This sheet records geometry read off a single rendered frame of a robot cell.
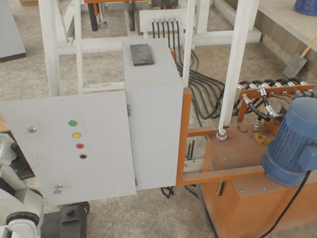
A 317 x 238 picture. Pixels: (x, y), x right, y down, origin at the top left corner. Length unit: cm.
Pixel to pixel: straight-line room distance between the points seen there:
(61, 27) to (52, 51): 265
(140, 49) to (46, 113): 46
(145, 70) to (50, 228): 126
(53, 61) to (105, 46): 268
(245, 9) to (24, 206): 138
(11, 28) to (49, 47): 281
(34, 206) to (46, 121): 55
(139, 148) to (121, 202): 102
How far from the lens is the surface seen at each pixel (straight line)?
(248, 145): 161
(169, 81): 88
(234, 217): 156
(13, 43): 416
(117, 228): 192
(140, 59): 100
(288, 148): 134
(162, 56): 103
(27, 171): 149
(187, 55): 258
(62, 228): 179
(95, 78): 335
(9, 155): 139
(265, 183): 146
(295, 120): 125
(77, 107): 86
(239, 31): 140
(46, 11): 123
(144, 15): 375
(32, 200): 136
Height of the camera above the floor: 172
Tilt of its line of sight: 41 degrees down
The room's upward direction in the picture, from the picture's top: straight up
